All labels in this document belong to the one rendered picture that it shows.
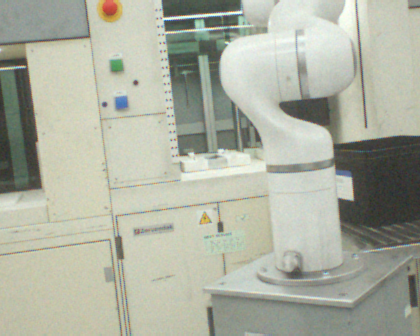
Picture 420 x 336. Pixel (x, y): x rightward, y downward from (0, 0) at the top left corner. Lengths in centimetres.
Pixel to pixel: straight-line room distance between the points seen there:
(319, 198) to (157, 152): 78
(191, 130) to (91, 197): 98
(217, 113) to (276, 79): 165
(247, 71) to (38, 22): 83
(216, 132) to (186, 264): 100
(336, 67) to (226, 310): 45
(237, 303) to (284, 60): 42
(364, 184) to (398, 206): 9
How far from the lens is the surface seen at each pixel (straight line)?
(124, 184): 182
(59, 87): 180
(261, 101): 111
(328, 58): 110
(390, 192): 152
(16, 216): 184
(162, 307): 189
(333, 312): 105
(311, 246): 113
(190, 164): 202
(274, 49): 111
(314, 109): 211
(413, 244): 135
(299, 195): 111
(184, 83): 273
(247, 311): 113
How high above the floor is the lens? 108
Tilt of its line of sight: 6 degrees down
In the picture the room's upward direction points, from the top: 6 degrees counter-clockwise
